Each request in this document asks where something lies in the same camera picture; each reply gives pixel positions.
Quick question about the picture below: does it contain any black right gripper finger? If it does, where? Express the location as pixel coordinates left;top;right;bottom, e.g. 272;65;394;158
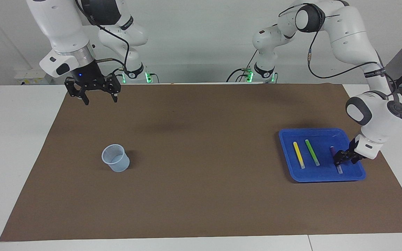
65;78;90;106
107;74;122;103

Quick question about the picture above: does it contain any purple marker pen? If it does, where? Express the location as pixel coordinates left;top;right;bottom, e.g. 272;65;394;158
330;146;343;175

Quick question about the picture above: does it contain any green marker pen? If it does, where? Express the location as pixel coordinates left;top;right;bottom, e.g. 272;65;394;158
305;139;321;167

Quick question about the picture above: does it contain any yellow marker pen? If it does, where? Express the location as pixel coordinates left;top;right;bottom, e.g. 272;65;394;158
293;141;306;169

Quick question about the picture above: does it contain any blue plastic tray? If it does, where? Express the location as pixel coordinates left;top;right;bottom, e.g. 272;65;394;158
278;128;366;183

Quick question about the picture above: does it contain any clear plastic cup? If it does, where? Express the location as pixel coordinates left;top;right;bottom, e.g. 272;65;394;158
102;144;130;173

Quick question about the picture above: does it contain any brown table mat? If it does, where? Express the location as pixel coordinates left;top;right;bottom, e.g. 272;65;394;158
0;83;402;242

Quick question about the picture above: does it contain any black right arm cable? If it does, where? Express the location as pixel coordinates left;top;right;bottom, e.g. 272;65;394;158
75;0;133;79

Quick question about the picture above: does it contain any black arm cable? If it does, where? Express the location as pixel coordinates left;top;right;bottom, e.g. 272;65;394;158
75;0;133;79
278;3;401;96

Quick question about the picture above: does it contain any white wall socket box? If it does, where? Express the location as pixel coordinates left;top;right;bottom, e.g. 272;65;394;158
14;68;53;85

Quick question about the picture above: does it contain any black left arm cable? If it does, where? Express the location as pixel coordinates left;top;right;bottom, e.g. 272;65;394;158
278;3;401;96

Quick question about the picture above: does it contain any black left base cable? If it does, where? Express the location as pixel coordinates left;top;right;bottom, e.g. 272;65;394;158
226;51;258;83

